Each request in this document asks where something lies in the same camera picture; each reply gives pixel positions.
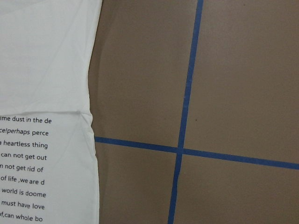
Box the white long-sleeve printed shirt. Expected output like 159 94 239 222
0 0 102 224

